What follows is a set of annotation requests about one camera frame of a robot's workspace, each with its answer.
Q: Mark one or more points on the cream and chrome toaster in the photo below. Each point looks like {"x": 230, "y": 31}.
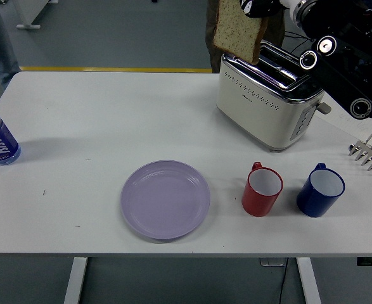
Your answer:
{"x": 261, "y": 120}

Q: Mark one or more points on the brown bread slice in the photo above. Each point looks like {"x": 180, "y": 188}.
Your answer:
{"x": 236, "y": 31}

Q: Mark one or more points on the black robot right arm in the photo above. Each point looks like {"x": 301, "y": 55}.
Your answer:
{"x": 341, "y": 73}

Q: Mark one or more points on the purple plate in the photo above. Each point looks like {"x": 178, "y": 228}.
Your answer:
{"x": 165, "y": 201}

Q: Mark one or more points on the red mug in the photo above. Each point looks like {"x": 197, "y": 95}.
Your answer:
{"x": 257, "y": 204}

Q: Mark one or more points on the blue mug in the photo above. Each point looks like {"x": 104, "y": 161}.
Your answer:
{"x": 312, "y": 204}

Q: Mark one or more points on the white table leg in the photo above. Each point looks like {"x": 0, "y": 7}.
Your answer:
{"x": 309, "y": 282}
{"x": 75, "y": 282}

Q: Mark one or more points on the silver metal toast rack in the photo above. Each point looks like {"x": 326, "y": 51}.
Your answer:
{"x": 368, "y": 155}

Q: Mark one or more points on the clear bottle with blue label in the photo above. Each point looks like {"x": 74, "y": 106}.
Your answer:
{"x": 0, "y": 142}

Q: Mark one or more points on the black table control panel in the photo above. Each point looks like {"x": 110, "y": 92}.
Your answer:
{"x": 371, "y": 261}

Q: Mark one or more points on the grey under-table bracket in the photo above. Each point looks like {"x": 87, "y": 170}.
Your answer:
{"x": 272, "y": 261}

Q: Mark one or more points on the white desk frame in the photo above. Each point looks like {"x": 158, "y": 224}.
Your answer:
{"x": 25, "y": 19}

